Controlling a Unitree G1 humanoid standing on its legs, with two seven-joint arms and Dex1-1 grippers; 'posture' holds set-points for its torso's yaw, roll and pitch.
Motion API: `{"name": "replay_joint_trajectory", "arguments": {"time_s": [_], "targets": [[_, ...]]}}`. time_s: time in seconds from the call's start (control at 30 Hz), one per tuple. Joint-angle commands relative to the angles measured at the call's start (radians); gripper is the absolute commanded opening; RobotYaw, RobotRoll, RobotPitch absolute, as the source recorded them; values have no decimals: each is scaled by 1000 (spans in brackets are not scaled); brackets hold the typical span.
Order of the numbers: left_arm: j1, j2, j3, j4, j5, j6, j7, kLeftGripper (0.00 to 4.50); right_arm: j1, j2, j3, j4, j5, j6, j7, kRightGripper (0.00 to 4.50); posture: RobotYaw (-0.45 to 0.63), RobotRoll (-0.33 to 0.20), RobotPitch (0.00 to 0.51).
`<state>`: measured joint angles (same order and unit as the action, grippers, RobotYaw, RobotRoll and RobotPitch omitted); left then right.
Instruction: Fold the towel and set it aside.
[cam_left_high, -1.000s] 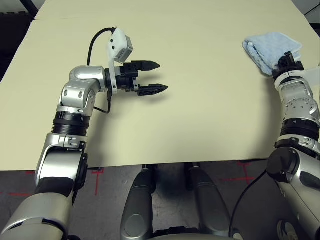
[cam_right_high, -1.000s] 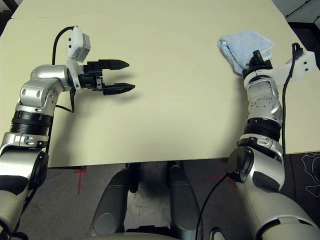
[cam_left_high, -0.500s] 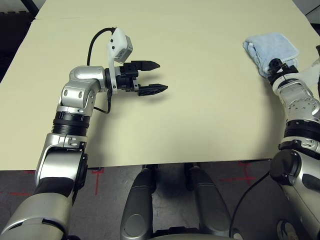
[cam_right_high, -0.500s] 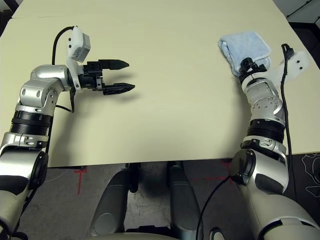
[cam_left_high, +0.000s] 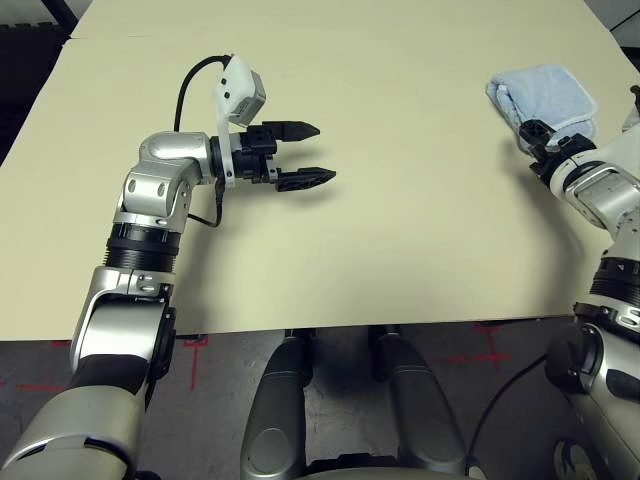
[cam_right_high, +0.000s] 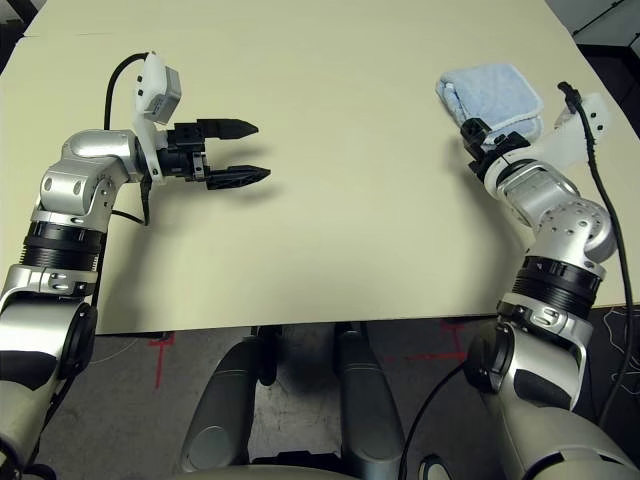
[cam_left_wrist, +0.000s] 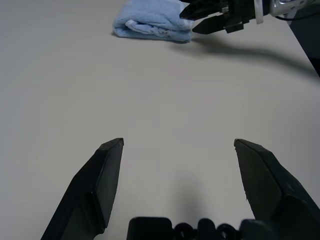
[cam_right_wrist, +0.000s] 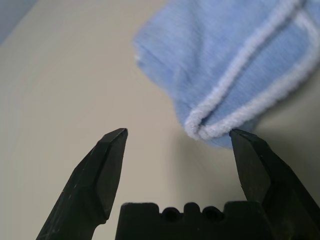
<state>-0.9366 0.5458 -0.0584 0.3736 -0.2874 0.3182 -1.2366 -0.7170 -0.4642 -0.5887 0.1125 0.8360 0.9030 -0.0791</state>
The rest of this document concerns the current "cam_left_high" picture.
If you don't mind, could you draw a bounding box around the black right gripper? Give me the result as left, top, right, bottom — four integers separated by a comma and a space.
518, 119, 599, 182

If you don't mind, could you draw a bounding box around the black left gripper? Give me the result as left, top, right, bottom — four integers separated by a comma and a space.
230, 119, 338, 194

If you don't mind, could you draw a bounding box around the light blue towel white trim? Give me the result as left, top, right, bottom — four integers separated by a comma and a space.
485, 63, 600, 154

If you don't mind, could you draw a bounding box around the red floor tape cross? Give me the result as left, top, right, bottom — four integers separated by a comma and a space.
182, 337, 209, 392
433, 324, 512, 372

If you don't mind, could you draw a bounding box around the grey robot right leg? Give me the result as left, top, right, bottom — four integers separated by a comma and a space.
373, 333, 469, 477

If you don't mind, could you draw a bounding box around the black foam floor mat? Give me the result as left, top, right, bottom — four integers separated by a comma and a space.
0, 22, 72, 169

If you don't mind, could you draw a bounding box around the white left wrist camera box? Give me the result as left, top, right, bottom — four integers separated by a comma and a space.
213, 54, 267, 189

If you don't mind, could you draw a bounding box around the black left wrist camera cable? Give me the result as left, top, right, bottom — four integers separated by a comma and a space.
173, 55, 236, 229

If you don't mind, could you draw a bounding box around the thin black hanging cable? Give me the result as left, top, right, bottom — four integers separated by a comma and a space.
463, 353, 552, 476

